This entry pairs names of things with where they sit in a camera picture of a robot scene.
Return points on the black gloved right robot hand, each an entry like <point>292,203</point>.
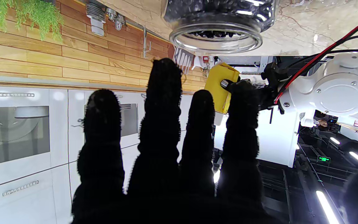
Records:
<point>160,171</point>

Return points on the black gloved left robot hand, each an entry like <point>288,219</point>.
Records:
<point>247,88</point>

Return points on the yellow coffee jar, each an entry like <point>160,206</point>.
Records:
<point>218,84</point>

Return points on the glass jar with coffee beans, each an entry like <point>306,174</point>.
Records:
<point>219,28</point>

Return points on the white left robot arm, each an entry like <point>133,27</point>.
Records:
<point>337,90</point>

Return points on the green lit exit sign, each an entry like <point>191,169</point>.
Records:
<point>324,159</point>

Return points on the printed kitchen backdrop banner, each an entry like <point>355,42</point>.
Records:
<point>57,77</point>

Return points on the fluorescent ceiling light tube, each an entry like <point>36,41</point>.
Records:
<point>326,207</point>

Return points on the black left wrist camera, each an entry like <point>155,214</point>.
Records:
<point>273,71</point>

